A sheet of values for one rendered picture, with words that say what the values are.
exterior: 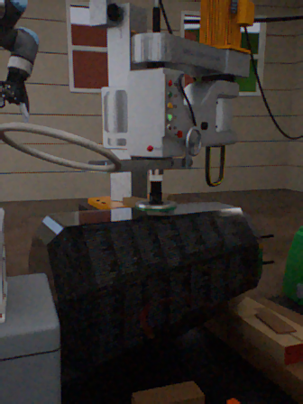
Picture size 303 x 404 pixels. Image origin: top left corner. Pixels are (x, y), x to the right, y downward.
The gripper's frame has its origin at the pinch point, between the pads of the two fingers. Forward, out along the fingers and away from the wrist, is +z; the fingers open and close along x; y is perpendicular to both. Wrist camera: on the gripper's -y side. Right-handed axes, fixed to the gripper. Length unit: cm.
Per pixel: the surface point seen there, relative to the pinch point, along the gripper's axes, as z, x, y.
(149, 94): -38, 47, -34
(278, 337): 61, 136, -72
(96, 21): -103, -5, -98
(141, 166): -3, 51, -35
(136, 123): -26, 43, -43
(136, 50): -55, 38, -29
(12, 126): 6.6, 11.1, 21.3
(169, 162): -12, 63, -54
